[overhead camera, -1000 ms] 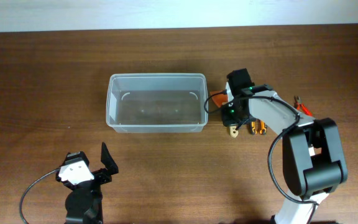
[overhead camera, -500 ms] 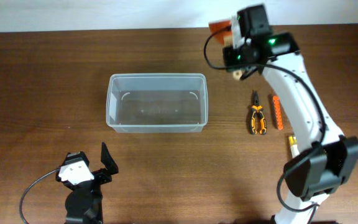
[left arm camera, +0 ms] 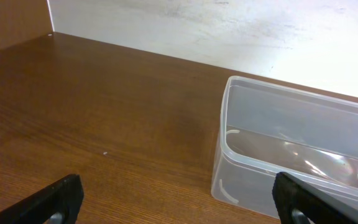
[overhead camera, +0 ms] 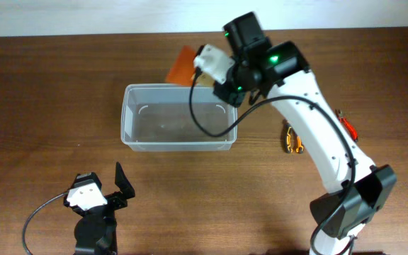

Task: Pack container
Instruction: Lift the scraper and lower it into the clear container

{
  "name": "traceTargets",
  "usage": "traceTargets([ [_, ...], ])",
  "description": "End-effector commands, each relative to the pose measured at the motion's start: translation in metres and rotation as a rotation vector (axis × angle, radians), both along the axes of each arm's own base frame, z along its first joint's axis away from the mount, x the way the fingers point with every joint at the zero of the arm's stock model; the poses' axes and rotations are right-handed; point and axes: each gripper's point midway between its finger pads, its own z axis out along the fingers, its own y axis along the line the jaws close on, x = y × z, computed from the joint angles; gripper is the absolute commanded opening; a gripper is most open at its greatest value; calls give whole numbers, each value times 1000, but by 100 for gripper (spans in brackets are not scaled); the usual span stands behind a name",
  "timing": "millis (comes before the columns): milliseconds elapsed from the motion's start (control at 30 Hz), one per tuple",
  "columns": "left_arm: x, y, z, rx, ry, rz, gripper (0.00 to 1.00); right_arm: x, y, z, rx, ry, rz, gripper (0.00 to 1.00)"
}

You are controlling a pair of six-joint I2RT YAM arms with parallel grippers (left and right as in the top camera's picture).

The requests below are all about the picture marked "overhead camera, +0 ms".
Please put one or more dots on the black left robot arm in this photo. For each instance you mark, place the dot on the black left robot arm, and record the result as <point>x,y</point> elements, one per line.
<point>95,233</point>

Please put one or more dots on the clear plastic container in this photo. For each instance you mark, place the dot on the clear plastic container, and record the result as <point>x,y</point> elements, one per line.
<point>156,118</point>

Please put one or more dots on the orange black combination pliers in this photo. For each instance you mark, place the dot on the orange black combination pliers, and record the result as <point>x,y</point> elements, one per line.
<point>291,140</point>

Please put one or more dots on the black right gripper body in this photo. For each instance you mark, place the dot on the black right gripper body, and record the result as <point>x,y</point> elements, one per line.
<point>237,83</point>

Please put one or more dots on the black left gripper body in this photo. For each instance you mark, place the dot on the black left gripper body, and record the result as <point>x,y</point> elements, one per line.
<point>115,201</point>

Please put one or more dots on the orange scraper wooden handle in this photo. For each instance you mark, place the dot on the orange scraper wooden handle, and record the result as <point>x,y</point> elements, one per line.
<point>182,72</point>

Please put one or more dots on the red black side cutters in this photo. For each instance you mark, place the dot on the red black side cutters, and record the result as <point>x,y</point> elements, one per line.
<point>348,126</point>

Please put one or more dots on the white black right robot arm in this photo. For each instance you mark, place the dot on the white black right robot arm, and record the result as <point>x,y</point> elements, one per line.
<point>279,75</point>

